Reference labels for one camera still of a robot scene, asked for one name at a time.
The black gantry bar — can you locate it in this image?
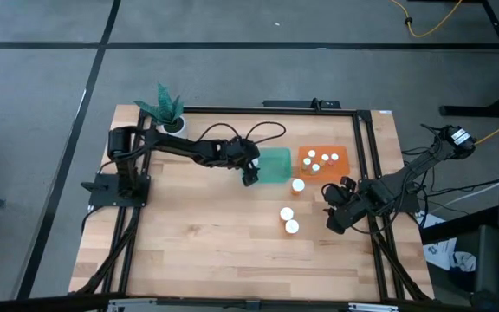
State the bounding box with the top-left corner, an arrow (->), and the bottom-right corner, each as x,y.
0,294 -> 499,312

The white plant pot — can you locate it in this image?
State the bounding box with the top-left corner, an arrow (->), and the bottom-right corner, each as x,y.
162,115 -> 188,140

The black aluminium table frame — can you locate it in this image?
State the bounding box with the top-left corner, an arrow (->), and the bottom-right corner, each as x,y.
69,106 -> 435,304

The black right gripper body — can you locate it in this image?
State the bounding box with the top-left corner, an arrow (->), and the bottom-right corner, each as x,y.
321,175 -> 367,235

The black mount bar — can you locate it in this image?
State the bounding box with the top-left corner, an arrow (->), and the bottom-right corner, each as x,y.
262,99 -> 342,110

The green artificial plant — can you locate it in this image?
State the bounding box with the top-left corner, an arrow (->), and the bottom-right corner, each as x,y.
133,81 -> 185,127

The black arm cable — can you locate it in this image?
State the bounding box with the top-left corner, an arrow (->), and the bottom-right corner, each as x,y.
197,122 -> 238,144
244,120 -> 287,145

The black desk frame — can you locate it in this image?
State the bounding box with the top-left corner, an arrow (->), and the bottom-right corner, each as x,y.
438,0 -> 499,118

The yellow extension cable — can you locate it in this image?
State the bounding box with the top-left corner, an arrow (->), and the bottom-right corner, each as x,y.
390,0 -> 465,39

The teal translucent plastic bin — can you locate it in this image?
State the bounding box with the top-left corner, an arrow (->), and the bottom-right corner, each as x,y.
249,146 -> 293,185

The white cable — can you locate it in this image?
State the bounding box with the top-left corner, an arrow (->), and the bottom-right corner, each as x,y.
442,166 -> 499,207

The orange translucent plastic bin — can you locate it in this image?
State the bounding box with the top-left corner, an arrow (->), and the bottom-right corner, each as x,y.
297,145 -> 352,182

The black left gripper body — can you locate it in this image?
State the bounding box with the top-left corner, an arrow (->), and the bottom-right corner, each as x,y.
226,138 -> 261,188

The white printed paper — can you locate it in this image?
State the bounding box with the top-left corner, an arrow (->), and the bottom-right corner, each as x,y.
420,211 -> 458,270

